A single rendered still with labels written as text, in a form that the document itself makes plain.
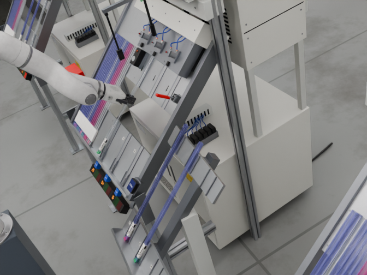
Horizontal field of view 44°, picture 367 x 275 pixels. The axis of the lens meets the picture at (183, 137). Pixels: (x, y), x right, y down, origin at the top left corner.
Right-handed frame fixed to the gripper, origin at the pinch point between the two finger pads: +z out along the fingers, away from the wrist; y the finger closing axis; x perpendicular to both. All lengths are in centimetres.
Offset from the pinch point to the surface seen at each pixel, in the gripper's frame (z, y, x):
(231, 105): 20.6, -34.9, -21.8
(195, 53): -1.3, -25.6, -34.1
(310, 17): 217, 114, -73
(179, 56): -3.9, -21.5, -29.9
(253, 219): 73, -40, 31
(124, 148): -0.6, -13.5, 17.2
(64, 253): 23, 21, 111
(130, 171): -1.1, -24.7, 21.4
